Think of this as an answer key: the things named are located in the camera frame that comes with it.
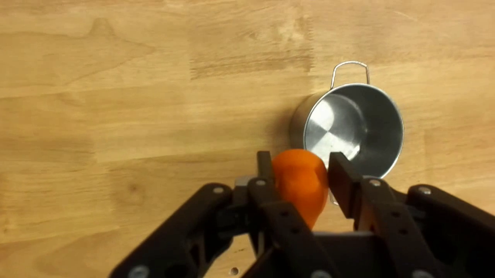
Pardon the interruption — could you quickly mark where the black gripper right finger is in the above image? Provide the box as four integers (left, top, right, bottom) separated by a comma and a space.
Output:
327, 152, 495, 278

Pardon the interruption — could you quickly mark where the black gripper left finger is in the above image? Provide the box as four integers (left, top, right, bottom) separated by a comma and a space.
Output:
110, 151, 331, 278

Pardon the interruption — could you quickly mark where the orange rubber duck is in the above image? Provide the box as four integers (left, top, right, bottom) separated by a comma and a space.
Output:
272, 148, 328, 228

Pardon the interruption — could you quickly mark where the small steel pot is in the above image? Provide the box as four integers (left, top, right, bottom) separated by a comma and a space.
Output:
288, 60, 404, 177

